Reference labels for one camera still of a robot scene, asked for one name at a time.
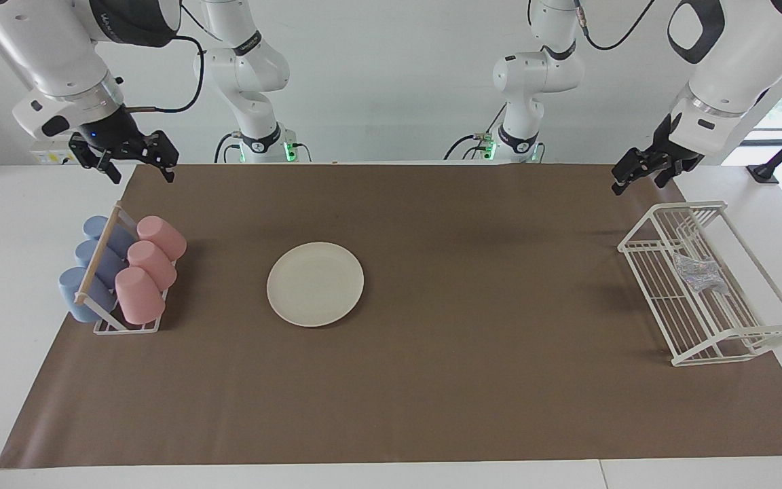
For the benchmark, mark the cream round plate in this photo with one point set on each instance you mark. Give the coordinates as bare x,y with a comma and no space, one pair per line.
315,284

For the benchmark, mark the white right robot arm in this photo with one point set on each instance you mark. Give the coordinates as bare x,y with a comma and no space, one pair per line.
45,47

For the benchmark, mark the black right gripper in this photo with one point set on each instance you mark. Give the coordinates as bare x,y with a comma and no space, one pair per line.
116,136

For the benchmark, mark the pink plastic cup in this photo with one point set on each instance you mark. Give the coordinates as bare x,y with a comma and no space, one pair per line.
163,236
153,263
140,295

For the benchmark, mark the brown paper table mat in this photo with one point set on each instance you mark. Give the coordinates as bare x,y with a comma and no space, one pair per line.
466,380

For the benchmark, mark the white power strip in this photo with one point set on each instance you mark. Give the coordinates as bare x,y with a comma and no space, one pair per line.
48,157

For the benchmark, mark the silver mesh sponge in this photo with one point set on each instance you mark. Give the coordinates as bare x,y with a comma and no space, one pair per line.
700,275

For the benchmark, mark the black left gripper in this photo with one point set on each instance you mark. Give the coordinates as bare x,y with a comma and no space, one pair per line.
676,149

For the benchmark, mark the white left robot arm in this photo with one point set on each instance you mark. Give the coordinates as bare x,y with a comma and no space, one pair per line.
737,61

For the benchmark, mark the blue plastic cup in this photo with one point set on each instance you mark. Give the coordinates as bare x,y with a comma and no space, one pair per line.
79,295
104,261
119,238

